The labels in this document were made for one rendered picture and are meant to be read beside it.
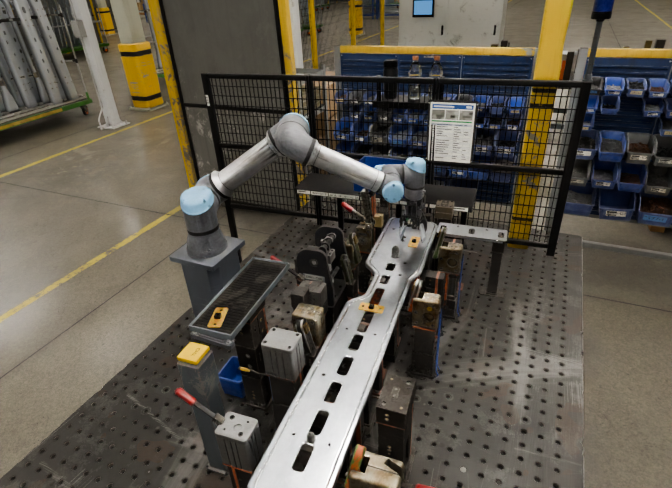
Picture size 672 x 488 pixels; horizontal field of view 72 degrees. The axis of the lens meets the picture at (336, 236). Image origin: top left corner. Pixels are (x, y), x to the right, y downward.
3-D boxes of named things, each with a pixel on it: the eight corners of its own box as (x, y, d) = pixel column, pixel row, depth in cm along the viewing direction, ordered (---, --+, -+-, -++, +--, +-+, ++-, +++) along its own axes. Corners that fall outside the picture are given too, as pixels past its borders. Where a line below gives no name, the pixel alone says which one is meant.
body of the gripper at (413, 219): (400, 228, 183) (401, 201, 177) (404, 219, 190) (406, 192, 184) (419, 231, 181) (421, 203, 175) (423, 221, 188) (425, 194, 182)
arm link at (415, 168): (402, 156, 176) (425, 155, 176) (401, 182, 181) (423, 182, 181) (405, 163, 169) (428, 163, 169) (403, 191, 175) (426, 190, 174)
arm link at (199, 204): (181, 233, 167) (173, 199, 160) (192, 216, 178) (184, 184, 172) (214, 232, 166) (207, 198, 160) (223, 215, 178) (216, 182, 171)
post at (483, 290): (503, 298, 205) (513, 242, 190) (478, 294, 208) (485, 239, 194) (504, 290, 210) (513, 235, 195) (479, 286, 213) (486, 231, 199)
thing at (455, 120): (471, 165, 223) (478, 101, 208) (425, 162, 231) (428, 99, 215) (472, 164, 225) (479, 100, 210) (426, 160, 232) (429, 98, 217)
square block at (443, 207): (447, 275, 222) (452, 208, 204) (430, 272, 225) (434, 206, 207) (449, 266, 228) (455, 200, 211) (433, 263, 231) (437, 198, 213)
